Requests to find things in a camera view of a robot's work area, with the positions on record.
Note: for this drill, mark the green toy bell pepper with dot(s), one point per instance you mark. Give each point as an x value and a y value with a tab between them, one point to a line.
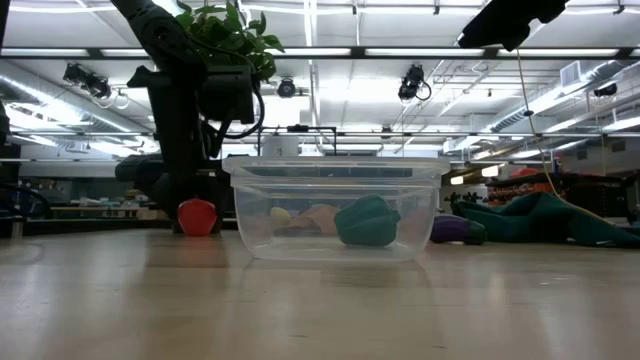
367	222

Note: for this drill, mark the red toy bell pepper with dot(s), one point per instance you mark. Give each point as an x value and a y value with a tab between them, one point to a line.
196	217

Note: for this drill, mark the dark storage shelf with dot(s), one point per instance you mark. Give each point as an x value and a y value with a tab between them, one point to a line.
590	190

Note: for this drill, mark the yellow toy lemon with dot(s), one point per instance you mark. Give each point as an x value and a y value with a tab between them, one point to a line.
280	216

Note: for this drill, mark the orange cloth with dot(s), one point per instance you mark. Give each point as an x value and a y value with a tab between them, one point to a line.
315	220

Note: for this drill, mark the green leafy plant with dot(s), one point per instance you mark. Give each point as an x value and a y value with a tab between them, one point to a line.
225	35

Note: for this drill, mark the dark green cloth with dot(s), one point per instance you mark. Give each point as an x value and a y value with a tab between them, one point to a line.
540	220

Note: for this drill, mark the black aluminium table frame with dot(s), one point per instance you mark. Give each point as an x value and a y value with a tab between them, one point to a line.
100	227

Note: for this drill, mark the clear plastic tupperware container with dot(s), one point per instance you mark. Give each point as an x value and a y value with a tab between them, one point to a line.
335	167

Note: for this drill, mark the background workbench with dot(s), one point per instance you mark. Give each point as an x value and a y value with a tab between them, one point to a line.
100	210

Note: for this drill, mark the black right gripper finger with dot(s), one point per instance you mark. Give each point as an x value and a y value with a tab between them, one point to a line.
495	35

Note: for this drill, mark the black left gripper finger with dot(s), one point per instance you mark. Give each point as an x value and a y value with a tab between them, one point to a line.
167	200

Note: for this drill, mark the white cylinder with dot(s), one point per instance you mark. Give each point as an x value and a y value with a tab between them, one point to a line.
280	146

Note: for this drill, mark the silver ventilation duct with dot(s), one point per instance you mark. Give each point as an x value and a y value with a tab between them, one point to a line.
575	75

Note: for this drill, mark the black metal stand frame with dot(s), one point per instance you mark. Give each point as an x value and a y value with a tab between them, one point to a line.
297	128

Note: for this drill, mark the purple toy eggplant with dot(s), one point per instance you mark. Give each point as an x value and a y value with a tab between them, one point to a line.
452	230

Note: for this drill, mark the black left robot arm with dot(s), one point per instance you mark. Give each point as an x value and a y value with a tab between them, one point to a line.
160	35

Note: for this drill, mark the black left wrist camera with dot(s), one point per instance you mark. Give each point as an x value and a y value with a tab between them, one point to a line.
227	95

